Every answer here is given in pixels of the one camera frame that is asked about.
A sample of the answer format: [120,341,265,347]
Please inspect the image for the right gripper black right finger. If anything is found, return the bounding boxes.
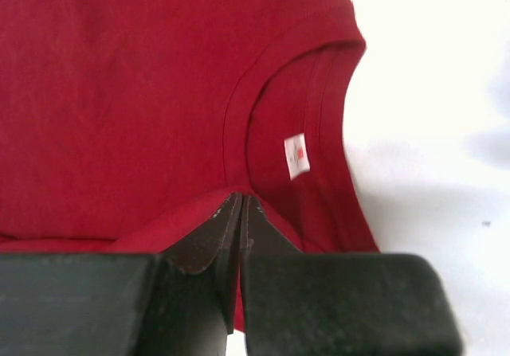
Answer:
[241,197,463,356]

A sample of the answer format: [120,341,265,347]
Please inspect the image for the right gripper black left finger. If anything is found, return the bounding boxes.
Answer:
[1,194,243,355]

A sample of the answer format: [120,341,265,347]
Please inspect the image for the red t shirt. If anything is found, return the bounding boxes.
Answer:
[0,0,379,333]

